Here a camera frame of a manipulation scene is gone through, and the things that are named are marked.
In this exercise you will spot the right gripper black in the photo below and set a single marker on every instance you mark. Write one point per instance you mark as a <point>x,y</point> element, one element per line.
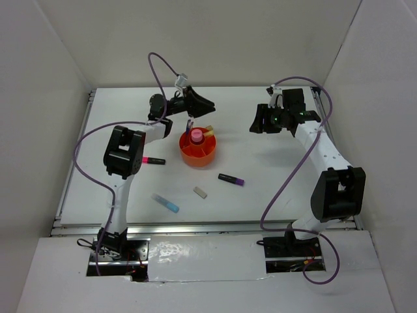
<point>262,111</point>

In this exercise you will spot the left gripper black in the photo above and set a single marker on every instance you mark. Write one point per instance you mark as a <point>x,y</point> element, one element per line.
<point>196,100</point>

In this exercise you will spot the red pen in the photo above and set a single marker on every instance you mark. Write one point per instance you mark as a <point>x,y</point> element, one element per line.
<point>187,135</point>

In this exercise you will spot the blue pen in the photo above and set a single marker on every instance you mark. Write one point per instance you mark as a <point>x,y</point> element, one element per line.
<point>188,126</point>

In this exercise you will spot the yellow highlighter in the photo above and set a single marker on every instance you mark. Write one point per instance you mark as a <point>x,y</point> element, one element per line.
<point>209,133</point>

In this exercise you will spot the pink black highlighter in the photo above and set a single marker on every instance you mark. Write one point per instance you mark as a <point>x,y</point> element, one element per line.
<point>155,161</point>

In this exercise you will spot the blue clear highlighter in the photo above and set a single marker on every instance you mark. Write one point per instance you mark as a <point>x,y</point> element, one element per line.
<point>166,203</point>

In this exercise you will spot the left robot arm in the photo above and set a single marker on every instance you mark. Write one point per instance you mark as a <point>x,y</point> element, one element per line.
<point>124,155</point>

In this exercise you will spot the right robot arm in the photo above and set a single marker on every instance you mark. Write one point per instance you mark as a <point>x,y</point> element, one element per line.
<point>339,191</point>

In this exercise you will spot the purple black highlighter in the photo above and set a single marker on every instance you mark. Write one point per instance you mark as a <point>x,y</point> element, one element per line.
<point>231,179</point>

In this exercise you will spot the beige eraser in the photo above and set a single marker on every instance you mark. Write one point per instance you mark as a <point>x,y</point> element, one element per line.
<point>200,192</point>

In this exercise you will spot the white cover panel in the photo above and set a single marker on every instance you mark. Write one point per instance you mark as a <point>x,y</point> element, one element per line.
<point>206,258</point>

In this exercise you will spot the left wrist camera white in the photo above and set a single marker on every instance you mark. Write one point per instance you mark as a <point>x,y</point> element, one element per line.
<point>181,81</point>

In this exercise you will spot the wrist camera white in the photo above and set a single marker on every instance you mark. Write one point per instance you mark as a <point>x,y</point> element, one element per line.
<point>276,96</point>
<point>181,81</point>

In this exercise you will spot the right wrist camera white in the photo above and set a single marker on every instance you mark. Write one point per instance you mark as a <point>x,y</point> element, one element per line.
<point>276,96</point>

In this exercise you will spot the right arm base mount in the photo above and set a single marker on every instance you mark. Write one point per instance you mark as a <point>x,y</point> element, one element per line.
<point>287,254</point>

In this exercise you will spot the aluminium right rail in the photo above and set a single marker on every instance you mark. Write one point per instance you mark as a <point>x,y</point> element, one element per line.
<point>321,102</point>

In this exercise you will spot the aluminium rail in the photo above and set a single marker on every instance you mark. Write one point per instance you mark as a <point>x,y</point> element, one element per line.
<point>59,230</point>
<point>321,102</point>

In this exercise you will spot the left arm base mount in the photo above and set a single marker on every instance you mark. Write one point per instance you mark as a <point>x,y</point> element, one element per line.
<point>116,255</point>

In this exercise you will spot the aluminium front rail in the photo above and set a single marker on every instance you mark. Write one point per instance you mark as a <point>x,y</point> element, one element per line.
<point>59,230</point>

